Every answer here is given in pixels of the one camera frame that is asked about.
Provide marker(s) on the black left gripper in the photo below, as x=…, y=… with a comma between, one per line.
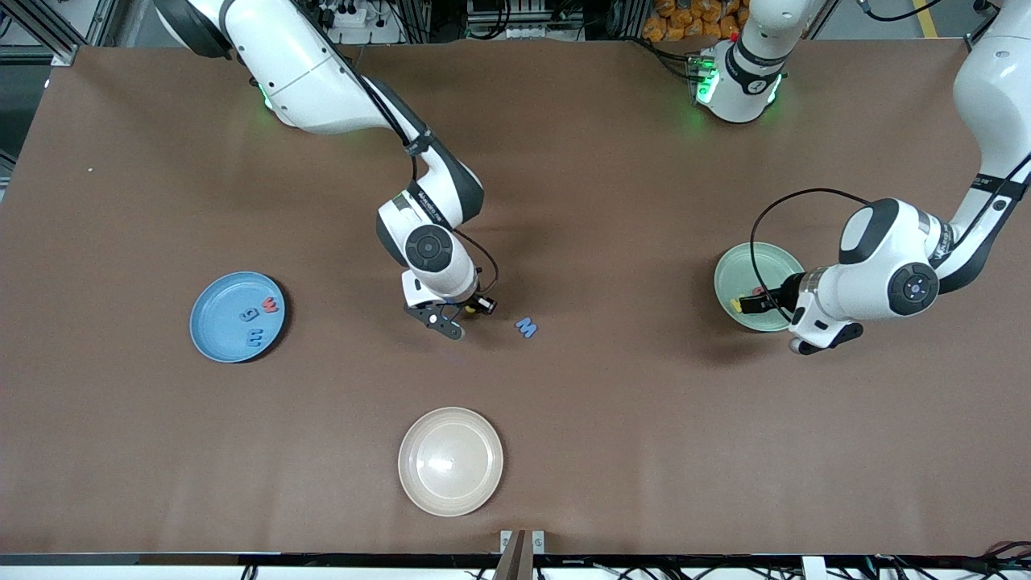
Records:
x=783, y=293

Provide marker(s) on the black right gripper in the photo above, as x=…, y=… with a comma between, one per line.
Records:
x=471, y=303

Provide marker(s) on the red letter w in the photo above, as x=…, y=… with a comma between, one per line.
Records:
x=269, y=306

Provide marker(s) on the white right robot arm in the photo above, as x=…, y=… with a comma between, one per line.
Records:
x=427, y=250

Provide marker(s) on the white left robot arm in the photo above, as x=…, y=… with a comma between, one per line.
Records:
x=886, y=258

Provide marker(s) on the green plate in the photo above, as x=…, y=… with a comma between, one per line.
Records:
x=737, y=270

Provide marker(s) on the blue capital letter W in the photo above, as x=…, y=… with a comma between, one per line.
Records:
x=527, y=328

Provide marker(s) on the beige plate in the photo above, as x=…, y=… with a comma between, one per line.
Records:
x=450, y=461

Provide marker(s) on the blue plate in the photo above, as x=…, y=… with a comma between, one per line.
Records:
x=217, y=322

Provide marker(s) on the black electronics rack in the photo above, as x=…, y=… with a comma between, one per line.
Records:
x=523, y=16

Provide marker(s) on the orange packets pile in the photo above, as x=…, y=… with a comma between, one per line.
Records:
x=685, y=20

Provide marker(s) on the white power strip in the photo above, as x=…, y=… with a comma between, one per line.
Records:
x=354, y=16

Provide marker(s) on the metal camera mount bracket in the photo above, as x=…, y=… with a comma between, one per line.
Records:
x=522, y=556

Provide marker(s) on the aluminium frame beam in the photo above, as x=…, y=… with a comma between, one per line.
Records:
x=40, y=28

